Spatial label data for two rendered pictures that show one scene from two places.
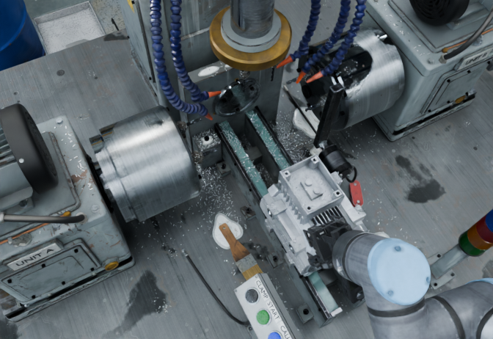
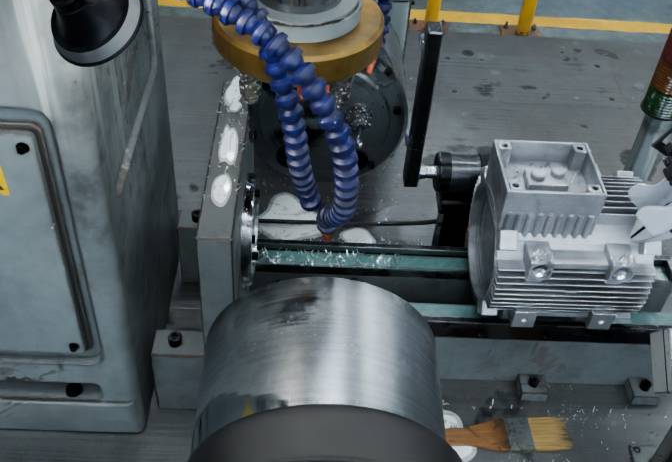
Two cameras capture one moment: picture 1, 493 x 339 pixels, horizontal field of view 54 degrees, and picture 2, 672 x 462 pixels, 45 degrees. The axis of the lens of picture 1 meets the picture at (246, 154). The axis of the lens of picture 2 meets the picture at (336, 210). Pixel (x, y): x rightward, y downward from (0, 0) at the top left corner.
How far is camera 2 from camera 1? 0.83 m
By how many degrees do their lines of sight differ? 41
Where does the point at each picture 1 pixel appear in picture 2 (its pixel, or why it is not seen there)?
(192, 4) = (112, 84)
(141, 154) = (368, 362)
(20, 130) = (366, 419)
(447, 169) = (471, 129)
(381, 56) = not seen: hidden behind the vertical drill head
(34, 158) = (444, 446)
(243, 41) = (337, 13)
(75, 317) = not seen: outside the picture
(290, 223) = (574, 254)
